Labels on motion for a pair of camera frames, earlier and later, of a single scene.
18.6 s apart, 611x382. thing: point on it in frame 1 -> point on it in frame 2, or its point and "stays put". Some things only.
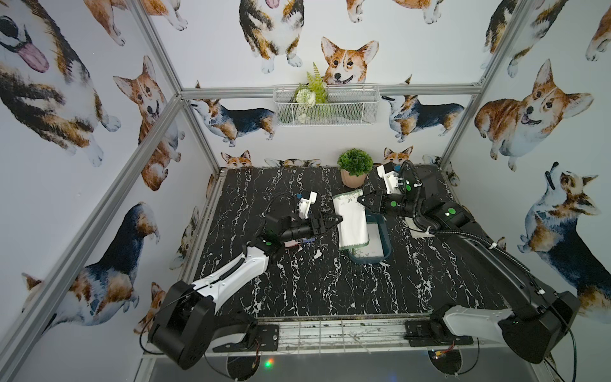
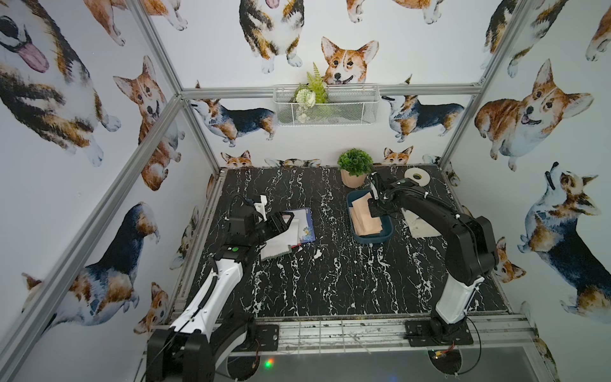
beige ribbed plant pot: [352, 181] stays put
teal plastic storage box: [379, 247] -> [387, 221]
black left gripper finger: [324, 222] -> [280, 216]
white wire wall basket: [348, 105] stays put
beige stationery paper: [374, 248] -> [364, 224]
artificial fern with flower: [308, 95] stays put
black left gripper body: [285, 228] -> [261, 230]
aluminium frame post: [165, 60] stays put
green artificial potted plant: [356, 161] stays put
